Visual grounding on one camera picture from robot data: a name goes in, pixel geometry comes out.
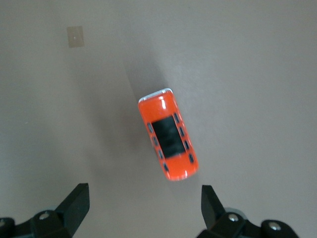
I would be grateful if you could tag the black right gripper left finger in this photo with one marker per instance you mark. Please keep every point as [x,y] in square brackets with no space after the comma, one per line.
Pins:
[69,213]

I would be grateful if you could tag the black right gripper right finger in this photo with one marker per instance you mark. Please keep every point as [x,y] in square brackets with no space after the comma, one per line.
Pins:
[213,215]

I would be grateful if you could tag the orange toy bus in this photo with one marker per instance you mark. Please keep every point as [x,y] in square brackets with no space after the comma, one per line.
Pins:
[158,111]

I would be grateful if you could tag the brown square tape patch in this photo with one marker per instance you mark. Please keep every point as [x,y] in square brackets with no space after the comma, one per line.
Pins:
[75,37]

